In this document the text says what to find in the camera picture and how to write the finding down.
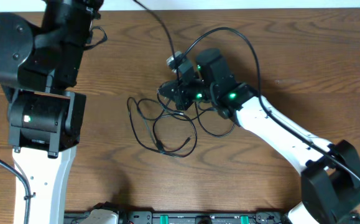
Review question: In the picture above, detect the black usb cable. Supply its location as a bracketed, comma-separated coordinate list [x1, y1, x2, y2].
[126, 0, 199, 158]
[136, 93, 236, 138]

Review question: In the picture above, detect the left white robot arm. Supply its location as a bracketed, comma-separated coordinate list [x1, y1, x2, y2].
[0, 0, 103, 223]

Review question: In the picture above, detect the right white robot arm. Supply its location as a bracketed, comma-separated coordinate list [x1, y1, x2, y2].
[159, 49, 360, 223]

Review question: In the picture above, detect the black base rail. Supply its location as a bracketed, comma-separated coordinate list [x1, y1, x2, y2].
[64, 210, 292, 224]

